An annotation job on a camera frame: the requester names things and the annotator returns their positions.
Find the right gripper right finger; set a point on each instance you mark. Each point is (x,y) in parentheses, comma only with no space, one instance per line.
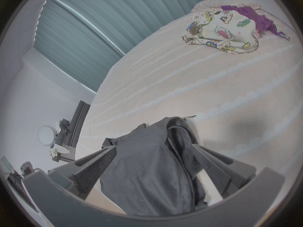
(217,171)

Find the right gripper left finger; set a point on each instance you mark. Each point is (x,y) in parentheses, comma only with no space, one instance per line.
(92,174)

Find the black T-shirt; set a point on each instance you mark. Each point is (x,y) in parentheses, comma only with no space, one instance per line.
(151,164)

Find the bed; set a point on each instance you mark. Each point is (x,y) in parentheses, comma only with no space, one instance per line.
(213,84)

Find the black low cabinet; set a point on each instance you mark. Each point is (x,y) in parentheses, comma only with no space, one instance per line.
(77,124)

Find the round white fan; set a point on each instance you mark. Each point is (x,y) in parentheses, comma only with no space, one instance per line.
(46,135)

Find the blue-green curtain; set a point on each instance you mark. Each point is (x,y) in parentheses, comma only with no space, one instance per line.
(71,46)
(132,10)

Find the white printed garment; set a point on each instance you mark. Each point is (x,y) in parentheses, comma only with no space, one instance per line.
(222,29)

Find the purple satin garment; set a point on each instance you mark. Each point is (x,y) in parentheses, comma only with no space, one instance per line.
(260,20)

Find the pale pink pillow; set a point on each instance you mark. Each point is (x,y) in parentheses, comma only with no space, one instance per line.
(213,3)

